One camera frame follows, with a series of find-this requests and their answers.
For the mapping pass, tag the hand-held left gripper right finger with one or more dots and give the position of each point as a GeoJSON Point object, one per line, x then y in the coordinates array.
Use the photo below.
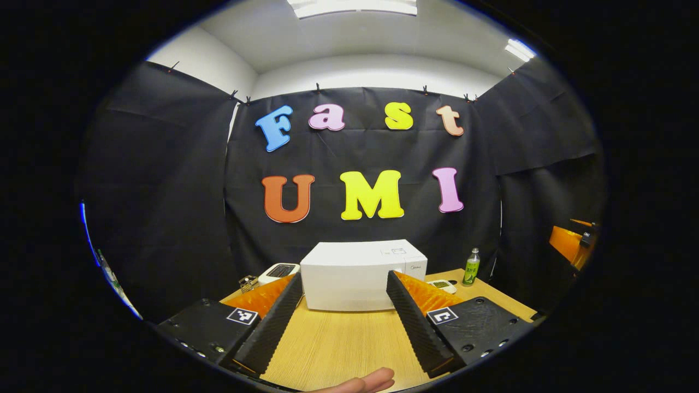
{"type": "Point", "coordinates": [415, 322]}

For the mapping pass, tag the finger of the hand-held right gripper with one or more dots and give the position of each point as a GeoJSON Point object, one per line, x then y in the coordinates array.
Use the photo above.
{"type": "Point", "coordinates": [565, 245]}

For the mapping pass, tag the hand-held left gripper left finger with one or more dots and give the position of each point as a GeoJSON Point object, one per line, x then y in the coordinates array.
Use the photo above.
{"type": "Point", "coordinates": [273, 325]}

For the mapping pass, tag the white microwave oven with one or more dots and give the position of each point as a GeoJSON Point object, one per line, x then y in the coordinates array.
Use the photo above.
{"type": "Point", "coordinates": [355, 273]}

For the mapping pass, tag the white divided dish with beans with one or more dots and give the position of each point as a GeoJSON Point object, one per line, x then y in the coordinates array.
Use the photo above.
{"type": "Point", "coordinates": [443, 285]}

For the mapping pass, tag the white toaster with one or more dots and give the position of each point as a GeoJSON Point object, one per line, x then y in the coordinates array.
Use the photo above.
{"type": "Point", "coordinates": [279, 271]}

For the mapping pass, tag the green drink bottle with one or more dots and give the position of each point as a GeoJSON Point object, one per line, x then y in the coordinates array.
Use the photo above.
{"type": "Point", "coordinates": [472, 268]}

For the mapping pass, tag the black backdrop cloth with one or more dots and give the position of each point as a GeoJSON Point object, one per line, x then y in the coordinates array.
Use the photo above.
{"type": "Point", "coordinates": [164, 191]}

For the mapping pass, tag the small ceiling light panel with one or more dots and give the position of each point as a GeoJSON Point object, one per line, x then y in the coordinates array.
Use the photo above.
{"type": "Point", "coordinates": [519, 50]}

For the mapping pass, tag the row of black cloth clips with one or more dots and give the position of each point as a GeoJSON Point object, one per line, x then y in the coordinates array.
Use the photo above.
{"type": "Point", "coordinates": [317, 87]}

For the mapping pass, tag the large ceiling light panel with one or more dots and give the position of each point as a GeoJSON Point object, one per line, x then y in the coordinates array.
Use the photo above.
{"type": "Point", "coordinates": [352, 6]}

